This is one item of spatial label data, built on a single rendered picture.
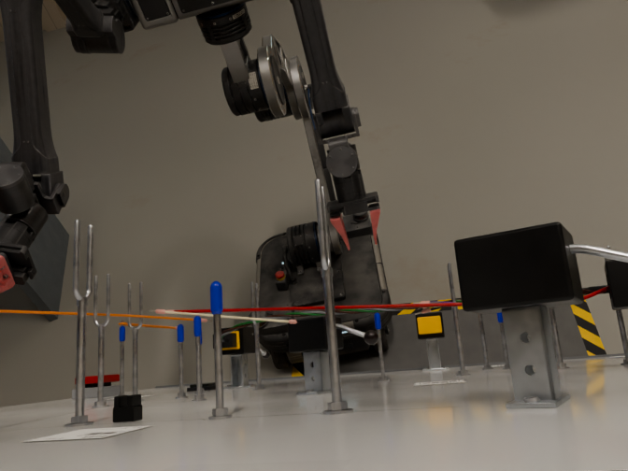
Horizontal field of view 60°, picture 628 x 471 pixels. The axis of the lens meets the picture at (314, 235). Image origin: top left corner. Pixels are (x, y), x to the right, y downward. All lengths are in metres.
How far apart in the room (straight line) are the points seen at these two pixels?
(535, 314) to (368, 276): 1.87
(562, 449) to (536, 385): 0.13
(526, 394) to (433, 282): 2.13
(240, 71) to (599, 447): 1.45
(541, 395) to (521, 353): 0.02
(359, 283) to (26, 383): 1.61
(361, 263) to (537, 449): 2.06
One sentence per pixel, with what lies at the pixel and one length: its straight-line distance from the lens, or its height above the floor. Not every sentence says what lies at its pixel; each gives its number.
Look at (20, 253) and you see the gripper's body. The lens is 0.94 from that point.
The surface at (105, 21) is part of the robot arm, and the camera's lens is 1.38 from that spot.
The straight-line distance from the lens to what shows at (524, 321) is 0.31.
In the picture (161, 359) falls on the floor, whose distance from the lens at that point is 2.56.
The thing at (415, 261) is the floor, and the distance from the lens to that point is 2.53.
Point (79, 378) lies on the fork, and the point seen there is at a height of 1.50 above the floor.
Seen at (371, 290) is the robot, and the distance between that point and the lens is 2.11.
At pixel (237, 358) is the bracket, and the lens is 0.88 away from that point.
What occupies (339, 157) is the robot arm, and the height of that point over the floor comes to 1.25.
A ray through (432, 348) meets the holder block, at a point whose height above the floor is 0.95.
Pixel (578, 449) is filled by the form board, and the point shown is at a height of 1.61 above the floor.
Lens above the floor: 1.77
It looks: 39 degrees down
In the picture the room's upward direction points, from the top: 18 degrees counter-clockwise
